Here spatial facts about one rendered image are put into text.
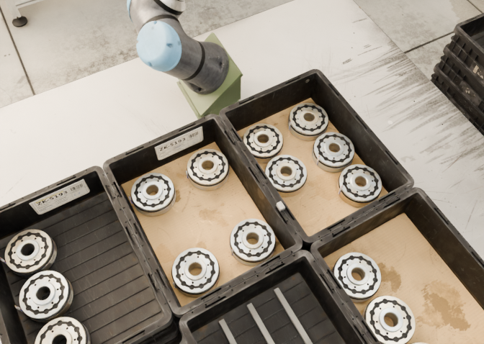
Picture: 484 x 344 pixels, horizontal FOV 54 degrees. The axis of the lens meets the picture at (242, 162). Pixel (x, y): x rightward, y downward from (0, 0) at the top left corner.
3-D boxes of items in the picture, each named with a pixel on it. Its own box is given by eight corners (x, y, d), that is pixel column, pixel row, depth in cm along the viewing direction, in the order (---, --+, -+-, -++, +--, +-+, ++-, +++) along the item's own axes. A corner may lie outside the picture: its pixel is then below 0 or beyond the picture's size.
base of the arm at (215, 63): (180, 72, 145) (157, 62, 137) (211, 34, 140) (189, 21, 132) (204, 104, 138) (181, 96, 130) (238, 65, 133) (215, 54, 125)
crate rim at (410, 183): (216, 116, 119) (216, 111, 117) (316, 73, 127) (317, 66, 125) (305, 250, 101) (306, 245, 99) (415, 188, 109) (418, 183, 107)
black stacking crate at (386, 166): (218, 138, 127) (217, 112, 117) (311, 96, 135) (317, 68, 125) (299, 264, 109) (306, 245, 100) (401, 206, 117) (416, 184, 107)
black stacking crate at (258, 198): (112, 187, 119) (101, 164, 109) (217, 139, 127) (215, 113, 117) (181, 331, 101) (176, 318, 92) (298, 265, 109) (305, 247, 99)
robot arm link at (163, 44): (178, 88, 131) (142, 74, 120) (162, 53, 137) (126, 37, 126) (208, 60, 126) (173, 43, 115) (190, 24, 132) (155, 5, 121)
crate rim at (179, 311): (102, 168, 111) (99, 162, 109) (216, 116, 119) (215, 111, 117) (176, 322, 93) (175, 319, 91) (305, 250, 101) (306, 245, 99)
